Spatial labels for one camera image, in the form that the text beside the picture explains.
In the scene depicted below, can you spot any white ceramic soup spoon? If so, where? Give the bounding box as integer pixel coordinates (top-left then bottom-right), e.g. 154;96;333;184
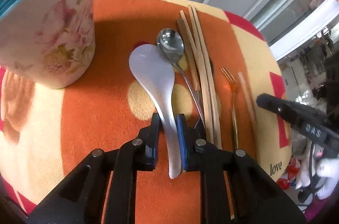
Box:
129;44;182;179

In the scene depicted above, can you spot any wooden chopstick two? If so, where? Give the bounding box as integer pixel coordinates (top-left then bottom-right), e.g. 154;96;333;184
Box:
192;6;222;149

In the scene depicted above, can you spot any orange patterned mat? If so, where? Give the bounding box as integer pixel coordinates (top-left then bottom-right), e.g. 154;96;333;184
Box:
1;0;291;218

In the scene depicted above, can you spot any glass display cabinet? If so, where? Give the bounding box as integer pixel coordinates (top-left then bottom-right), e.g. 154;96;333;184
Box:
251;0;338;60

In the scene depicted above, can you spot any silver metal spoon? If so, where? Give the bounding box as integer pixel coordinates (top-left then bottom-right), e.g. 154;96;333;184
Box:
156;28;205;128

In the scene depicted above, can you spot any wooden chopstick one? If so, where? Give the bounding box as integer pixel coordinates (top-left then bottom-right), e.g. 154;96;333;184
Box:
188;5;214;144

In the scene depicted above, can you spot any wooden chopstick three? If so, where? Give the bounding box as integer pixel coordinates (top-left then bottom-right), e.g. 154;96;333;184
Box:
180;10;196;56

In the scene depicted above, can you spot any white gloved right hand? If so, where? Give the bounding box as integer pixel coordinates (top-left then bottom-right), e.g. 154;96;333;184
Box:
296;158;338;200

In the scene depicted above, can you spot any golden metal fork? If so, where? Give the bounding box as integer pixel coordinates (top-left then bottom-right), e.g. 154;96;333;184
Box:
221;67;239;150

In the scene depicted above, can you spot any floral ceramic utensil holder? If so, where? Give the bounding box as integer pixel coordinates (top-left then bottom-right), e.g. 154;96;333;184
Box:
1;0;95;89

